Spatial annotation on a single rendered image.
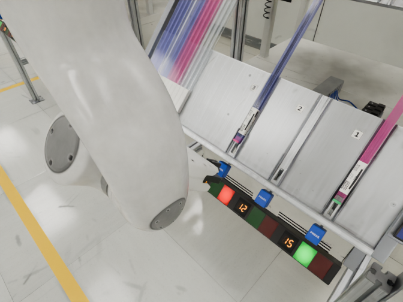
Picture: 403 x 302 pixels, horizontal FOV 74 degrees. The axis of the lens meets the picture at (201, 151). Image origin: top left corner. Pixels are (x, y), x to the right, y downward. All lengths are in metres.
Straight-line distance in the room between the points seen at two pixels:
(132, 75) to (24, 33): 0.07
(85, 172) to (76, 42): 0.13
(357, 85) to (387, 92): 0.10
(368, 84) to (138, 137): 1.06
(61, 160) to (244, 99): 0.41
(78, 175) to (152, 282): 0.97
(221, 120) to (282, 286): 0.81
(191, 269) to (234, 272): 0.18
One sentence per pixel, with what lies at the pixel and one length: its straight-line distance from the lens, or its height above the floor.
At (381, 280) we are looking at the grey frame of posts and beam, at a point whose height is 0.64.
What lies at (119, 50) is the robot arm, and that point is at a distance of 0.23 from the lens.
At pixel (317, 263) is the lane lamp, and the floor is 0.66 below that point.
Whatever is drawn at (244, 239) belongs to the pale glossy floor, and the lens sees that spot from 1.29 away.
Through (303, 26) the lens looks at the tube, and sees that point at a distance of 0.61.
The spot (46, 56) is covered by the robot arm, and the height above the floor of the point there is 1.05.
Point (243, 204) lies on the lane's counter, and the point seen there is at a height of 0.66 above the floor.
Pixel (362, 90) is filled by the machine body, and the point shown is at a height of 0.62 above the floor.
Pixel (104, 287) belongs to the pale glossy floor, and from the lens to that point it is 1.26.
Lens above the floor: 1.13
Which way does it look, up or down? 44 degrees down
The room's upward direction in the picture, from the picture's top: straight up
